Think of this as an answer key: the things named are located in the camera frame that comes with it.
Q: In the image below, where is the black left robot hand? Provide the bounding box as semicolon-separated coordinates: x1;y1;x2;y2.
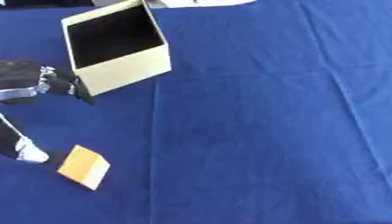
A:
0;59;97;165

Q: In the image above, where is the tan cardboard box, black inside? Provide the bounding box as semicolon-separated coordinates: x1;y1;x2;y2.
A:
59;0;173;97

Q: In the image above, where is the yellow rectangular block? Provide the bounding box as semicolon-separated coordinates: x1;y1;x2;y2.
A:
55;143;112;192

